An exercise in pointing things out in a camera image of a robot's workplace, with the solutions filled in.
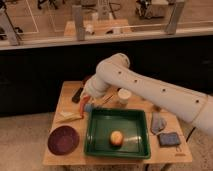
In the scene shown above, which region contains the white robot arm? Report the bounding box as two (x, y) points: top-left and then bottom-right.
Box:
(83, 53), (213, 137)

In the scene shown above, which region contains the wooden table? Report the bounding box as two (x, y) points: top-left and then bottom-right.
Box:
(43, 81), (192, 166)

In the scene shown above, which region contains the black rectangular block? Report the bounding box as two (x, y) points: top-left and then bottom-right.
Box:
(72, 87), (83, 103)

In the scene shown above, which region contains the grey crumpled cloth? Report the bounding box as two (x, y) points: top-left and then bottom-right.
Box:
(151, 112), (167, 135)

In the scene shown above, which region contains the orange-brown bowl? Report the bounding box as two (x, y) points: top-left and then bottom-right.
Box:
(82, 75), (92, 87)

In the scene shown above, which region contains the blue sponge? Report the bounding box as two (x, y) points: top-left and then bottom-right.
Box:
(158, 132), (181, 147)

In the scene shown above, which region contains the red yellow apple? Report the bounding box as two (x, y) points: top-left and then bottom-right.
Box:
(110, 131), (123, 146)

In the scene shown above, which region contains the small dark jar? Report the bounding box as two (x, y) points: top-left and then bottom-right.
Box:
(153, 105), (162, 112)

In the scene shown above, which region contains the green plastic tray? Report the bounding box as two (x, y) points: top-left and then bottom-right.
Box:
(84, 108), (151, 159)

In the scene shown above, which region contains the purple bowl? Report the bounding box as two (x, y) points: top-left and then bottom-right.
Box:
(47, 125), (80, 155)

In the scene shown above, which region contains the small blue cup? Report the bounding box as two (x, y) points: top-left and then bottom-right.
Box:
(84, 103), (94, 113)

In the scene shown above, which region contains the black cable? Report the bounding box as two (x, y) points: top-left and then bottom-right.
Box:
(185, 126), (196, 143)

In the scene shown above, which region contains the yellow wooden wedge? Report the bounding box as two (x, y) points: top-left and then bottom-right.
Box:
(58, 114), (83, 122)

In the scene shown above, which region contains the wooden stick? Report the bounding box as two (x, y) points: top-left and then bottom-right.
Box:
(102, 95), (113, 105)

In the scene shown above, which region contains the white cup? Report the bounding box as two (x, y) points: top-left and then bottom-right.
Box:
(118, 88), (132, 106)

